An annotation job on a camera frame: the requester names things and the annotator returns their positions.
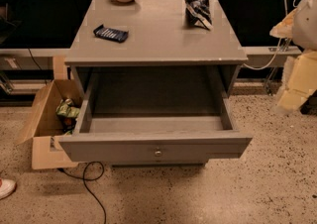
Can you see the yellowish foam gripper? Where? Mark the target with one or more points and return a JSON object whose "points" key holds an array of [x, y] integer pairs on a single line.
{"points": [[306, 25]]}

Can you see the grey top drawer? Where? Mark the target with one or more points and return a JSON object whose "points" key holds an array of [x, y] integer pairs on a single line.
{"points": [[129, 112]]}

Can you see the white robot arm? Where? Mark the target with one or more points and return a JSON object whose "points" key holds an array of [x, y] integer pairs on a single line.
{"points": [[299, 79]]}

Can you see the grey drawer cabinet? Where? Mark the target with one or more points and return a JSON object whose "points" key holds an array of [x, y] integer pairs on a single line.
{"points": [[158, 36]]}

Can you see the round metal drawer knob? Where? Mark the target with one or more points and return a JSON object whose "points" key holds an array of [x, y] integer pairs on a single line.
{"points": [[158, 153]]}

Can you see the dark chip bag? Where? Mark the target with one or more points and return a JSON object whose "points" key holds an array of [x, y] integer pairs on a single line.
{"points": [[197, 13]]}

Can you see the green snack bag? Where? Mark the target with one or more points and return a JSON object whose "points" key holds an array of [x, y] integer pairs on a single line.
{"points": [[67, 114]]}

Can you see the open cardboard box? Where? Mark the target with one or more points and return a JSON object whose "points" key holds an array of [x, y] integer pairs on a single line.
{"points": [[44, 128]]}

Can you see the white shoe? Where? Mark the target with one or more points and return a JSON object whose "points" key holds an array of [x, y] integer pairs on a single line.
{"points": [[7, 187]]}

